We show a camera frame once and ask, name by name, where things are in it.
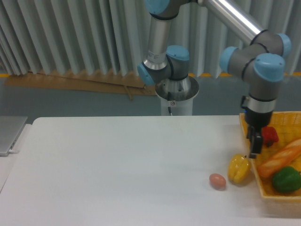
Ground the red bell pepper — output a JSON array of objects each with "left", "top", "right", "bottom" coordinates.
[{"left": 261, "top": 126, "right": 279, "bottom": 147}]

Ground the silver laptop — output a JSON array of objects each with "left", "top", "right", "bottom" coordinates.
[{"left": 0, "top": 116, "right": 28, "bottom": 157}]

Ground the brown cardboard sheet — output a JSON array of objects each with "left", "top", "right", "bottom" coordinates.
[{"left": 5, "top": 70, "right": 155, "bottom": 99}]

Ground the yellow woven basket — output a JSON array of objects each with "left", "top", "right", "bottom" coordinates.
[{"left": 251, "top": 111, "right": 301, "bottom": 205}]

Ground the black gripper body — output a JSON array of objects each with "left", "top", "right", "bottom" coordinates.
[{"left": 240, "top": 96, "right": 273, "bottom": 129}]

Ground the brown egg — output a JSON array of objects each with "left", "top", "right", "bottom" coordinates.
[{"left": 209, "top": 173, "right": 226, "bottom": 189}]

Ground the black cable at pedestal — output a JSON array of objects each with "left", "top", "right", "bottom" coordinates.
[{"left": 166, "top": 92, "right": 174, "bottom": 116}]

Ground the orange baguette bread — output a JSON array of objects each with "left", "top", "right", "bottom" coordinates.
[{"left": 257, "top": 138, "right": 301, "bottom": 178}]

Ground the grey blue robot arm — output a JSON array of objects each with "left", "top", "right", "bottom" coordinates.
[{"left": 137, "top": 0, "right": 292, "bottom": 159}]

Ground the yellow bell pepper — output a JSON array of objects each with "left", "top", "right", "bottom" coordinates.
[{"left": 228, "top": 154, "right": 251, "bottom": 184}]

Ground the green bell pepper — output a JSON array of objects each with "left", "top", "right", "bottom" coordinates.
[{"left": 272, "top": 166, "right": 301, "bottom": 193}]

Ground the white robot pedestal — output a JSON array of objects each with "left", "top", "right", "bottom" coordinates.
[{"left": 155, "top": 76, "right": 199, "bottom": 116}]

